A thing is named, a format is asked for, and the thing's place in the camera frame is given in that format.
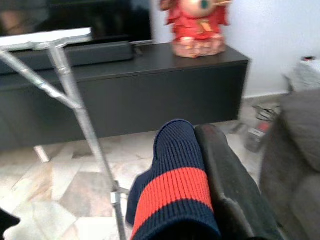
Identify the black flat television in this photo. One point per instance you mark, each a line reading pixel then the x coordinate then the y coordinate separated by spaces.
pixel 100 17

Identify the white bag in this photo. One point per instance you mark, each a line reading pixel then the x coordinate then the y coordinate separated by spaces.
pixel 305 75

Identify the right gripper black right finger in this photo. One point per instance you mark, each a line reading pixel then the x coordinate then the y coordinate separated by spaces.
pixel 235 195

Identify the right gripper sock-covered left finger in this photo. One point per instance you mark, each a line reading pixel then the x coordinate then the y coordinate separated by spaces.
pixel 175 187

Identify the silver metal clothes rack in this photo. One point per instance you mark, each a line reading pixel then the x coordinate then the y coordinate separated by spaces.
pixel 63 67

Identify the black soundbar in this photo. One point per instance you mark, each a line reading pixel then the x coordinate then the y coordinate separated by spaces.
pixel 100 53

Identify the dark grey sofa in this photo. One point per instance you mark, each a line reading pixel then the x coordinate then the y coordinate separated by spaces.
pixel 295 162

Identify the red laughing Buddha statue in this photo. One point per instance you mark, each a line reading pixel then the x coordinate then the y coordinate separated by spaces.
pixel 197 30

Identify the black TV console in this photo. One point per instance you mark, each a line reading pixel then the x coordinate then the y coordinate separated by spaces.
pixel 162 100

